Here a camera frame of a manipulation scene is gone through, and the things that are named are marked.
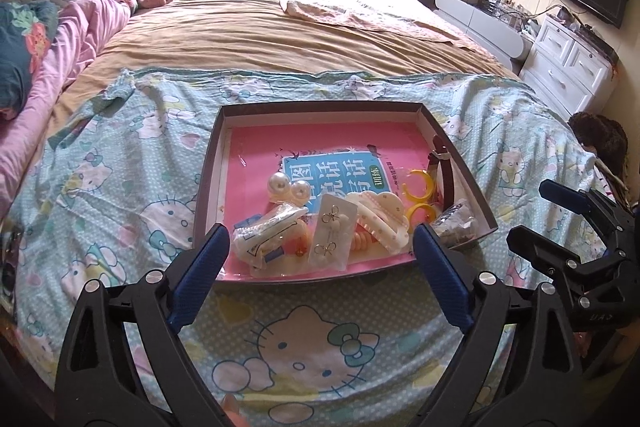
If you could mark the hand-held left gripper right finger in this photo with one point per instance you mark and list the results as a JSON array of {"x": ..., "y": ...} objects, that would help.
[{"x": 440, "y": 277}]

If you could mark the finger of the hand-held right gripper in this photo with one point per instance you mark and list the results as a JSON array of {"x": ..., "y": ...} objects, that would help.
[
  {"x": 540, "y": 247},
  {"x": 565, "y": 196}
]

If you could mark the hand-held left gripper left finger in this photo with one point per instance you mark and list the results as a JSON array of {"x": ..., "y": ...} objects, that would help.
[{"x": 200, "y": 272}]

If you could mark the clear bag of dark beads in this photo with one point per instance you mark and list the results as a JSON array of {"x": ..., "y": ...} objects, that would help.
[{"x": 457, "y": 227}]

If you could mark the yellow hoop earring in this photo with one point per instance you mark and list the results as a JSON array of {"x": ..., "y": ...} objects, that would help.
[
  {"x": 422, "y": 179},
  {"x": 420, "y": 209}
]

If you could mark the clear packet with white accessory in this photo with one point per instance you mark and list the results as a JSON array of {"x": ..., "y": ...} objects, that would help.
[{"x": 270, "y": 227}]

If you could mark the white dotted hair claw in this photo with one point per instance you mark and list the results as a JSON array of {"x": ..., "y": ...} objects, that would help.
[{"x": 380, "y": 212}]

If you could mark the dark cardboard box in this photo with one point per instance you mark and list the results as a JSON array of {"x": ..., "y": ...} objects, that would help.
[{"x": 210, "y": 167}]

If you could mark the earring card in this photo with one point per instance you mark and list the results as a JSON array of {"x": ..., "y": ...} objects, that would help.
[{"x": 332, "y": 232}]

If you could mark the large pearl hair ornament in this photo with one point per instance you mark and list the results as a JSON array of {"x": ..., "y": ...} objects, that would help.
[{"x": 277, "y": 184}]

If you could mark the blue plastic case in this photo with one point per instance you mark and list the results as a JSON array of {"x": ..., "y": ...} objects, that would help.
[{"x": 245, "y": 223}]

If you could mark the dark brown fuzzy cushion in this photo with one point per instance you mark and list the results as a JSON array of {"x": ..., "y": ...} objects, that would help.
[{"x": 600, "y": 137}]

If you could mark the cat print blanket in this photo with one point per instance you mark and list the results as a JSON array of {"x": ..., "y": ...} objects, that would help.
[{"x": 100, "y": 207}]

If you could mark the pink book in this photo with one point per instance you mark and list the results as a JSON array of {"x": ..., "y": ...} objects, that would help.
[{"x": 250, "y": 157}]

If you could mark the white drawer cabinet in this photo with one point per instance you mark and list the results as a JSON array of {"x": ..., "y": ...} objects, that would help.
[{"x": 565, "y": 67}]

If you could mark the white grey dresser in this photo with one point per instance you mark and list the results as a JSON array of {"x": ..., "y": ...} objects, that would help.
[{"x": 475, "y": 17}]

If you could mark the row of cosmetic bottles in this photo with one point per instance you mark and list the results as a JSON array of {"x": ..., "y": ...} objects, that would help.
[{"x": 505, "y": 4}]

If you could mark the tan bed sheet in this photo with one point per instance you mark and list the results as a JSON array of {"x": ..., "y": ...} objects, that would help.
[{"x": 250, "y": 32}]

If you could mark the pink quilt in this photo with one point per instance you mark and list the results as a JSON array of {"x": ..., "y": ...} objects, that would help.
[{"x": 75, "y": 42}]

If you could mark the teal floral pillow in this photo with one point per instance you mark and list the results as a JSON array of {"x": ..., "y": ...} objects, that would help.
[{"x": 22, "y": 52}]

